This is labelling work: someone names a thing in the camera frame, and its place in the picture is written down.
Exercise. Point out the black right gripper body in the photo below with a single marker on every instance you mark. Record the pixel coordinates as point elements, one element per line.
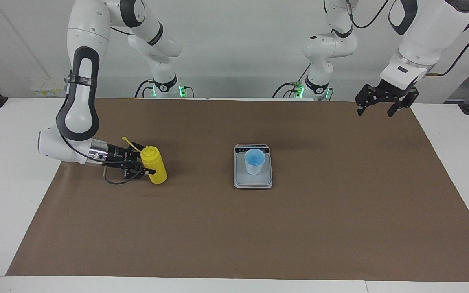
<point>118,155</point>

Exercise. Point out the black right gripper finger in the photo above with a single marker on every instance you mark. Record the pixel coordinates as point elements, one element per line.
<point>136,171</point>
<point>139,147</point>

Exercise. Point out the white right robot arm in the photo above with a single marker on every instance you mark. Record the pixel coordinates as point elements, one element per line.
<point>82,61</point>

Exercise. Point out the light blue plastic cup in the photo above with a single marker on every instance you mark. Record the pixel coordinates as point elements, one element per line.
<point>255,160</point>

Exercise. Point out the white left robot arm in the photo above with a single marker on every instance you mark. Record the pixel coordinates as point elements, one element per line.
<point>426,36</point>

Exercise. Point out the yellow squeeze bottle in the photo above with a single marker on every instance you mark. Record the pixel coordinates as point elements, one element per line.
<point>157,169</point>

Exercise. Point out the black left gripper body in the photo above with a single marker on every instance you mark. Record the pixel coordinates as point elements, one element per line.
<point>393,91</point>

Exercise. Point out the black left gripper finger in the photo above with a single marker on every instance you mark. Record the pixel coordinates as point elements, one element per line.
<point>362,105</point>
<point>398,107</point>

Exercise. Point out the silver digital kitchen scale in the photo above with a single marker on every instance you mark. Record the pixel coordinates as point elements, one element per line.
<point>240,179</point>

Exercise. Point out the brown paper mat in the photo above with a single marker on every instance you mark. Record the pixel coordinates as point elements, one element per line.
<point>234,236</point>

